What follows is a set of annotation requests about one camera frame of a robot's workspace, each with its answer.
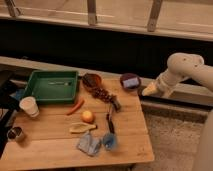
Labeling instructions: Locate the white paper cup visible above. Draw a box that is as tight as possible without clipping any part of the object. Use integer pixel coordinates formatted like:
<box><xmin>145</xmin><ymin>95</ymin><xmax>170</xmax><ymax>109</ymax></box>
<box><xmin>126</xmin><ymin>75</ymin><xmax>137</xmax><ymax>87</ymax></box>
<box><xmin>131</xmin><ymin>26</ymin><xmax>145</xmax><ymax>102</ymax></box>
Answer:
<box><xmin>19</xmin><ymin>96</ymin><xmax>39</xmax><ymax>117</ymax></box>

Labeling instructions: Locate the yellow banana peel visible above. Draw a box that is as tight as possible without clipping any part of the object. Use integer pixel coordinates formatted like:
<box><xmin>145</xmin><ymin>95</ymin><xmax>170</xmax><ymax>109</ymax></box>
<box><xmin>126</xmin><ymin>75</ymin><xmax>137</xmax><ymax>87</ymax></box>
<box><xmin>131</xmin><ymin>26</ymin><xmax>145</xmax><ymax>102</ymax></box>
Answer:
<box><xmin>69</xmin><ymin>122</ymin><xmax>97</xmax><ymax>133</ymax></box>

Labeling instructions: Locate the yellow orange fruit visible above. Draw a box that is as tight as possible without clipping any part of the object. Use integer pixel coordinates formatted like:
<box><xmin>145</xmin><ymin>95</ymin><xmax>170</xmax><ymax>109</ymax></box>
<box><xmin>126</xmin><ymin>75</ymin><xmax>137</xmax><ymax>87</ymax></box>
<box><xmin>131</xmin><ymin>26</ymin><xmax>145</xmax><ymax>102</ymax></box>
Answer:
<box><xmin>81</xmin><ymin>111</ymin><xmax>95</xmax><ymax>123</ymax></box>

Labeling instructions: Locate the purple bowl with sponge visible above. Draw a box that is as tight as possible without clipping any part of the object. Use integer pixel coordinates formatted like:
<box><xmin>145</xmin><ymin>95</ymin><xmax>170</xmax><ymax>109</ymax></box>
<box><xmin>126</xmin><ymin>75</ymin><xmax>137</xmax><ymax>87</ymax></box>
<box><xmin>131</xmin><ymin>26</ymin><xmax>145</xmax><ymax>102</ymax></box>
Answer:
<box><xmin>120</xmin><ymin>73</ymin><xmax>141</xmax><ymax>91</ymax></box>

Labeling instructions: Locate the light blue towel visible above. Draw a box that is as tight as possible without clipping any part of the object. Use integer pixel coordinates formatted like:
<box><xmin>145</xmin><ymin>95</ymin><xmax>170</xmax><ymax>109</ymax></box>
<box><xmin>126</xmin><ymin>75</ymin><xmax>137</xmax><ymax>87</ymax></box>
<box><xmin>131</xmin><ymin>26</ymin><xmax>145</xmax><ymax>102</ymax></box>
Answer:
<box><xmin>77</xmin><ymin>131</ymin><xmax>101</xmax><ymax>156</ymax></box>

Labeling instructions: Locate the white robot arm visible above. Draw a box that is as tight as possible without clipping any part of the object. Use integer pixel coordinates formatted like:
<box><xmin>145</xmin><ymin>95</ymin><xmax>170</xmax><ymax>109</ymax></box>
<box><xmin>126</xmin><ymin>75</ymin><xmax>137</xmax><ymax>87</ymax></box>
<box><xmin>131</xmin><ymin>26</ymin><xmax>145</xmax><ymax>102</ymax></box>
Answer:
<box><xmin>142</xmin><ymin>53</ymin><xmax>213</xmax><ymax>171</ymax></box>

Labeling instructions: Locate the brown bowl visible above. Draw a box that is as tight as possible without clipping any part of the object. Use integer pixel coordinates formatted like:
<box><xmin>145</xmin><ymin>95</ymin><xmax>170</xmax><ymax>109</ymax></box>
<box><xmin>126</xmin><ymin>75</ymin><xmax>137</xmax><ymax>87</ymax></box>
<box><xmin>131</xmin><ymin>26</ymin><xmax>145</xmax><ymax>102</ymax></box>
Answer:
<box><xmin>82</xmin><ymin>73</ymin><xmax>102</xmax><ymax>92</ymax></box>

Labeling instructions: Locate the green plastic tray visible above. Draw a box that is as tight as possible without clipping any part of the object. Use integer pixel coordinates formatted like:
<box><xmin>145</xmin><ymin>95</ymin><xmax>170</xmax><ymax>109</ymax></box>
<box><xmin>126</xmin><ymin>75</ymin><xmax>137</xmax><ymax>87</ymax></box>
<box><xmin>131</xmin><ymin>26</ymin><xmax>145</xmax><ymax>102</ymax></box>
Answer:
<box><xmin>23</xmin><ymin>71</ymin><xmax>78</xmax><ymax>104</ymax></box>

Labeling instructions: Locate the black stand at left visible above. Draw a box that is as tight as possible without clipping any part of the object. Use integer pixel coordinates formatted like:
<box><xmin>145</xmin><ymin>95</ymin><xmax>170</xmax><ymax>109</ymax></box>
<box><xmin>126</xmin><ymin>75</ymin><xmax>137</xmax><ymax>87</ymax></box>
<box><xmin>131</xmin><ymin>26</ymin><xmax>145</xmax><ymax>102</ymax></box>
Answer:
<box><xmin>0</xmin><ymin>70</ymin><xmax>20</xmax><ymax>157</ymax></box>

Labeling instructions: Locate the small metal cup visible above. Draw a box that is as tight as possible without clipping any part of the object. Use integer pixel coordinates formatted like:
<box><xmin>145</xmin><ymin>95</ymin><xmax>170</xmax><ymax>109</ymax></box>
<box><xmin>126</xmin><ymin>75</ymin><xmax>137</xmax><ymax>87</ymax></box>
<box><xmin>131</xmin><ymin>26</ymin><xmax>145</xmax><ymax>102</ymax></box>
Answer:
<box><xmin>7</xmin><ymin>127</ymin><xmax>26</xmax><ymax>142</ymax></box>

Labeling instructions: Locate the orange carrot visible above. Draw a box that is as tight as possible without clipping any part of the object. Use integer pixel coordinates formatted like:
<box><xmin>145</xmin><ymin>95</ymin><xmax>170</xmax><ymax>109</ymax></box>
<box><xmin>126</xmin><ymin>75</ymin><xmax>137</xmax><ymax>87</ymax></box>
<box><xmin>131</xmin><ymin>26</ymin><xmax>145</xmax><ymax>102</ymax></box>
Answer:
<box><xmin>66</xmin><ymin>99</ymin><xmax>84</xmax><ymax>115</ymax></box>

